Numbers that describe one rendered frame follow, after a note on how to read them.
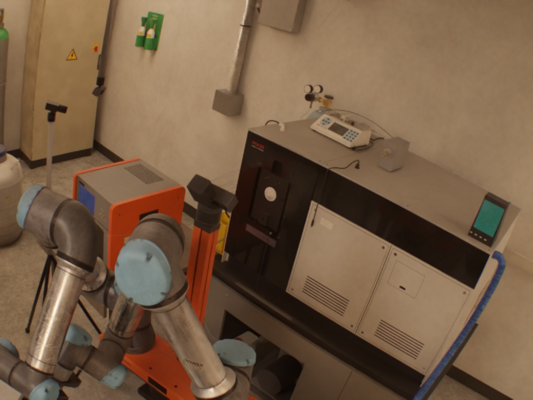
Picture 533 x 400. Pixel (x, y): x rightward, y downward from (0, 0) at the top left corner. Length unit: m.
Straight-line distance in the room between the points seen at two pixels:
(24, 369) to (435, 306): 1.49
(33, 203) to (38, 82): 3.64
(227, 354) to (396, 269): 0.92
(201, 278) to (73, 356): 0.41
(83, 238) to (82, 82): 3.99
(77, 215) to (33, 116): 3.78
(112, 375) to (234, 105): 2.79
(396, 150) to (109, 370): 1.48
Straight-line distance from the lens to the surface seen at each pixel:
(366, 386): 2.21
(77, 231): 1.07
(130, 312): 1.22
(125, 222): 2.16
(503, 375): 3.39
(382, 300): 2.04
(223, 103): 3.73
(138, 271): 0.93
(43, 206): 1.12
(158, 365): 1.51
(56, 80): 4.83
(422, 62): 3.00
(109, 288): 1.45
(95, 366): 1.23
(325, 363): 2.26
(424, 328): 2.01
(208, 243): 1.23
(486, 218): 1.83
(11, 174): 3.61
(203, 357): 1.08
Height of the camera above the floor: 2.13
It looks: 25 degrees down
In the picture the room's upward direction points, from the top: 13 degrees clockwise
